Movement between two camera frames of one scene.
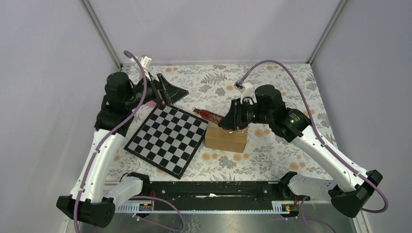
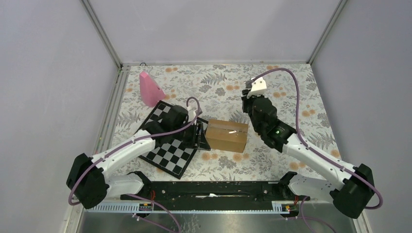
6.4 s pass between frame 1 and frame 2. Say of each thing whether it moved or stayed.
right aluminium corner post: stayed
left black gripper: moved
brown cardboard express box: stayed
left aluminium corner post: stayed
